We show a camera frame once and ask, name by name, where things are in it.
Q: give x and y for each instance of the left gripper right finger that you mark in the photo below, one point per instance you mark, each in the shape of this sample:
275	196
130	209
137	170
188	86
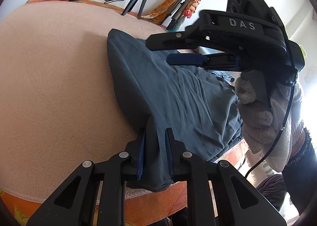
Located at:
217	194

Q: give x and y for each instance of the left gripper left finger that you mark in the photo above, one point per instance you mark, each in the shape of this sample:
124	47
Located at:
93	185

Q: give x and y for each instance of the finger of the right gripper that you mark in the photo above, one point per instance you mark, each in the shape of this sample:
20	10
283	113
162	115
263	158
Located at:
178	41
188	59

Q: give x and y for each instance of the dark grey pants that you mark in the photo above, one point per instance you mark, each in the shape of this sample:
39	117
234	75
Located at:
201	110

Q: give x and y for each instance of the right forearm dark sleeve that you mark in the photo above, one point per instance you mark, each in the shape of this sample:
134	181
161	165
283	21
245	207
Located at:
299	175

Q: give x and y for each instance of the right hand grey glove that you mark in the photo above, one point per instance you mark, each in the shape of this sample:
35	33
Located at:
263	117

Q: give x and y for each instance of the folded blue jeans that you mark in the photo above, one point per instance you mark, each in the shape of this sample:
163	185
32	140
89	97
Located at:
222	75

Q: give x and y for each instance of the green striped white pillow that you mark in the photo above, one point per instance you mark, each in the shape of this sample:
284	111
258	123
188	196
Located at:
261	172

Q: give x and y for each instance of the orange floral bed cover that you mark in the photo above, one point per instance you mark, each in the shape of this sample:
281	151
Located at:
141	207

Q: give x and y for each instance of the peach fleece blanket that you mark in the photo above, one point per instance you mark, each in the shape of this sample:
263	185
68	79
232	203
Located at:
58	105

